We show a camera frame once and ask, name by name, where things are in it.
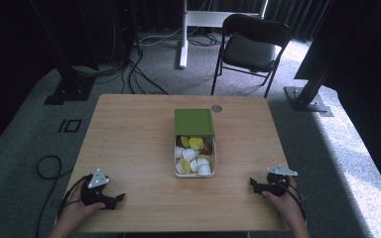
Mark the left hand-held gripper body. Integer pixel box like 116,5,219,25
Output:
80,168,117,211

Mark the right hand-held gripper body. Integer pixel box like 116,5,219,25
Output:
256,164,299,198

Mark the person's right hand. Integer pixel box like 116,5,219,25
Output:
261,176,308,229

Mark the person's left hand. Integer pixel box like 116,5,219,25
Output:
59,183,107,229

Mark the clear plastic box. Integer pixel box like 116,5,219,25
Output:
173,133,217,179

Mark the pile of coffee capsules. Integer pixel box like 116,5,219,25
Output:
175,135,214,177

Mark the green box lid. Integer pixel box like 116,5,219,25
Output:
174,108,215,137

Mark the black stand with grey base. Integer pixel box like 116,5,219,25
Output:
283,62,335,118

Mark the black stand with square base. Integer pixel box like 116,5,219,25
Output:
29,0,96,106

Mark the black folding chair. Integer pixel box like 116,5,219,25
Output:
209,13,293,99

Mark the dark monitor panel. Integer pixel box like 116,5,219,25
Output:
293,0,381,97

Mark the right hand-held gripper cable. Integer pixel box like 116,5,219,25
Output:
277,178,308,223

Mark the hand-held gripper cable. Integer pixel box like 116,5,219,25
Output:
57,174,93,217
277,178,308,223

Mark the left hand-held gripper cable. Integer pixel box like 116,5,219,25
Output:
57,174,93,217

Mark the black looped floor cable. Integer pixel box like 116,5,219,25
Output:
35,155,74,238

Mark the bundle of floor cables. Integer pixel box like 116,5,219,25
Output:
72,26,222,96

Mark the white desk frame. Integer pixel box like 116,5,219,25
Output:
179,0,270,69

